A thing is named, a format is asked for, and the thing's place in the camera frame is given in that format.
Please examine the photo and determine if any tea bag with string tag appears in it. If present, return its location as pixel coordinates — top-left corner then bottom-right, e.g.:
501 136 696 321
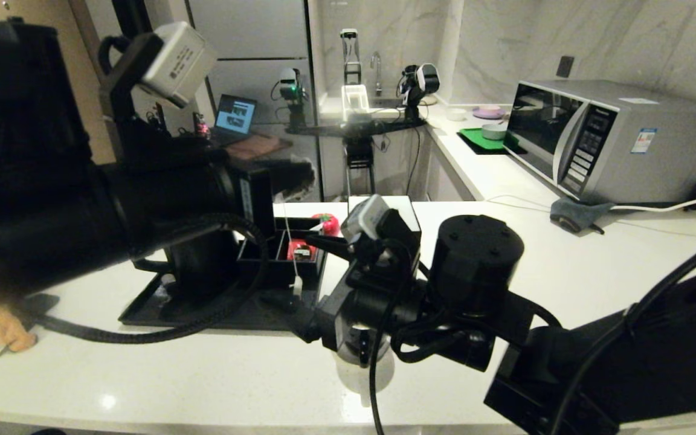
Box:
280 181 305 298

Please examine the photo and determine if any black electric kettle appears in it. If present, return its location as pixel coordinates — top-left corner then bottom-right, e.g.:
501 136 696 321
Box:
134 233 240 303

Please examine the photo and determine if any red tomato kitchen timer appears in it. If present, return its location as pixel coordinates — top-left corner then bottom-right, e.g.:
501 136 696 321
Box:
312 213 340 237

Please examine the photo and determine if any wooden desk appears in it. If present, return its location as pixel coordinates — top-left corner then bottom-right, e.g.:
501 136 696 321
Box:
227 134 293 161

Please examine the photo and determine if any black compartment organizer box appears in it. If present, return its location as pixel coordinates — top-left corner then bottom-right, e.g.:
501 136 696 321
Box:
237 216 327 288

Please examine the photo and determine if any black mug white inside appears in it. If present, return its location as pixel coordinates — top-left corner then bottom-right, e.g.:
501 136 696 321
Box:
339 326 385 367

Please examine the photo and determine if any open laptop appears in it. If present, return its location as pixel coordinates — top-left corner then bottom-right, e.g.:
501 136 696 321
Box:
212 94 259 149

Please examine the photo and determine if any black tissue box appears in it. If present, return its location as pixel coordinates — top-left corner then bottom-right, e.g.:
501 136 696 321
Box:
348 195 421 233

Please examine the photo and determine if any chrome faucet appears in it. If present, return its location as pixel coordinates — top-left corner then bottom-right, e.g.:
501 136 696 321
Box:
370 51 384 96

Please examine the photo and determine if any black serving tray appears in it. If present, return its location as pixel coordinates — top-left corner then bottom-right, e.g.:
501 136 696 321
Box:
120 266 324 332

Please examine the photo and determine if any green tray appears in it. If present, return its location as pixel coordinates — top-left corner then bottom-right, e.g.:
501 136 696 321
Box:
457 127 521 155

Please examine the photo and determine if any dark grey cloth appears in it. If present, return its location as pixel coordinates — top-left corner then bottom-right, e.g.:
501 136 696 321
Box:
549 197 616 234

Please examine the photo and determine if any dark window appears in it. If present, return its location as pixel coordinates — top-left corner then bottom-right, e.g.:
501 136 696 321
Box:
111 0 154 38

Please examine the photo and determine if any tan wooden door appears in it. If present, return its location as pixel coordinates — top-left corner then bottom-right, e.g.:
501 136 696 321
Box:
0 0 116 164

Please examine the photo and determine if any silver microwave oven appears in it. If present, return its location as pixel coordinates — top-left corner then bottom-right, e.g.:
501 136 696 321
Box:
503 79 696 205

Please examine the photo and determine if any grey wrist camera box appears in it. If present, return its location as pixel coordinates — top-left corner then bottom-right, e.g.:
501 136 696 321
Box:
141 21 219 109
341 195 392 241

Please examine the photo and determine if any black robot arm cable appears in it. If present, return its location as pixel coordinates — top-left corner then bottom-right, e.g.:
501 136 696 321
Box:
367 227 696 435
22 211 270 345

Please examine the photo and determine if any thin white cord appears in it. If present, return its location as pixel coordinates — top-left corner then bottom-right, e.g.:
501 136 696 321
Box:
485 193 557 208

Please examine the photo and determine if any thick white power cable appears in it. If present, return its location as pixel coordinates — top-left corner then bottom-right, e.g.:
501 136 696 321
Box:
611 191 696 212

